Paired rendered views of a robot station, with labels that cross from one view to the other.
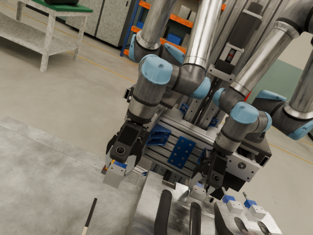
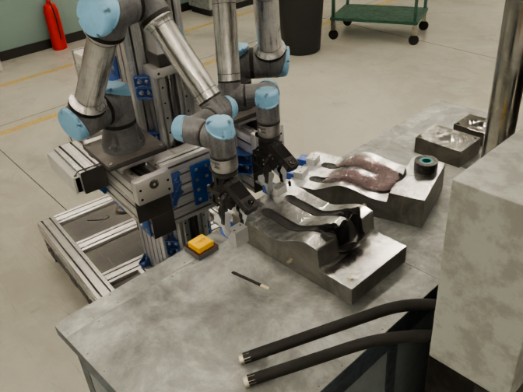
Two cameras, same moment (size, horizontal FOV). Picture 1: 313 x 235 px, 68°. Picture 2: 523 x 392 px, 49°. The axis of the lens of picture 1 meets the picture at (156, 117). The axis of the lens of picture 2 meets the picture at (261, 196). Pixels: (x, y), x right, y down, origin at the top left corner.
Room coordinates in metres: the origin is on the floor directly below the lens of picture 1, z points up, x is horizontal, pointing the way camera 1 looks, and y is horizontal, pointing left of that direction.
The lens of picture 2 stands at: (-0.54, 0.91, 1.95)
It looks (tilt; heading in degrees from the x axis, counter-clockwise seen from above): 33 degrees down; 319
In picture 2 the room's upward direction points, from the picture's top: 4 degrees counter-clockwise
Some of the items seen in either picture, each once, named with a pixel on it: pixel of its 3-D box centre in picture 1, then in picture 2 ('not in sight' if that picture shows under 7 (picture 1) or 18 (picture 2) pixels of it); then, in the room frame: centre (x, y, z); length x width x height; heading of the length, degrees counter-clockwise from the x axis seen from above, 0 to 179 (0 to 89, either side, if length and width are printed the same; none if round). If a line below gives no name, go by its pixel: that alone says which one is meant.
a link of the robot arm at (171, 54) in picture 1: (169, 59); (113, 102); (1.14, 0.05, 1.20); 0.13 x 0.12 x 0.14; 104
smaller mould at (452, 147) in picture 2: not in sight; (447, 145); (0.47, -0.99, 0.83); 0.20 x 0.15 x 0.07; 0
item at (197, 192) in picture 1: (196, 186); (268, 187); (0.72, -0.25, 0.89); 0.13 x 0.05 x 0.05; 0
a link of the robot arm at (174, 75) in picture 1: (156, 72); (196, 128); (0.68, 0.05, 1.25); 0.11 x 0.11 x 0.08; 14
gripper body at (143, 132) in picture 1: (133, 129); (225, 186); (0.59, 0.05, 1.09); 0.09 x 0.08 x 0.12; 0
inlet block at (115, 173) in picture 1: (119, 167); (227, 229); (0.60, 0.05, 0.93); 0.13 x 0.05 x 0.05; 0
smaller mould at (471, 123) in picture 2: not in sight; (479, 131); (0.44, -1.19, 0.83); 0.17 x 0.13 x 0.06; 0
